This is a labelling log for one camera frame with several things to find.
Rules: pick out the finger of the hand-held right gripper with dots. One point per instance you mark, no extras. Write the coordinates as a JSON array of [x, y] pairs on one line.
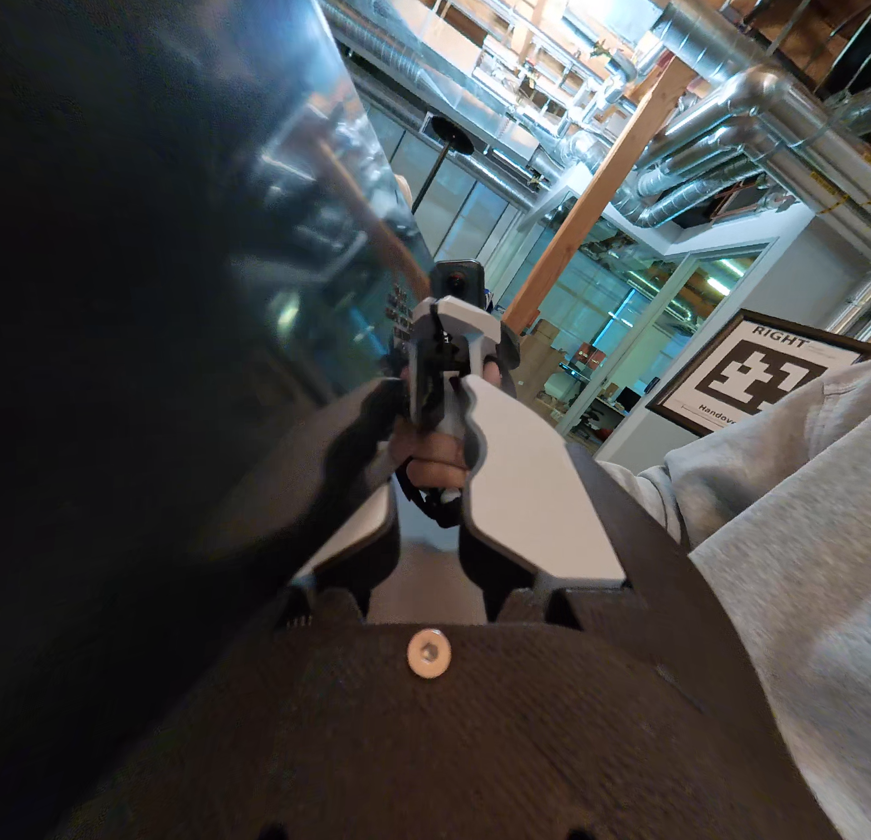
[[476, 319], [416, 350]]

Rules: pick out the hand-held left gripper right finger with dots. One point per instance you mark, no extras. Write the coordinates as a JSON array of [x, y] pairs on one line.
[[537, 513]]

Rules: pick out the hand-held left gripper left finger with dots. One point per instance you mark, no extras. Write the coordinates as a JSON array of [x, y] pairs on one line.
[[367, 520]]

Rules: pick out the dark item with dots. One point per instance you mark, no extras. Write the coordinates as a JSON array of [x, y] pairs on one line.
[[136, 309]]

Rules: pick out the person's right forearm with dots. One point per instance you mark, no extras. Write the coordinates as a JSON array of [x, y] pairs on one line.
[[748, 459]]

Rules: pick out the person's right hand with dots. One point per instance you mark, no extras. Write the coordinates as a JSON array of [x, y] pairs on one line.
[[435, 462]]

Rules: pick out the black floor lamp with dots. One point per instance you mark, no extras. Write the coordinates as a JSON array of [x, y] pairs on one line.
[[452, 136]]

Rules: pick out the framed marker poster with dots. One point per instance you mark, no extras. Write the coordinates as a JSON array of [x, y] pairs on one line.
[[748, 377]]

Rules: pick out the person's grey hoodie torso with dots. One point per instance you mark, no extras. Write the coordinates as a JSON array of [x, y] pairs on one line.
[[816, 649]]

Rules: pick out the wooden post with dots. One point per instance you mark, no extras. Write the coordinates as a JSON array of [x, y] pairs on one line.
[[599, 187]]

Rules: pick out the silver ventilation duct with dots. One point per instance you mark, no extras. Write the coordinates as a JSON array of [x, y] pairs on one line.
[[714, 125]]

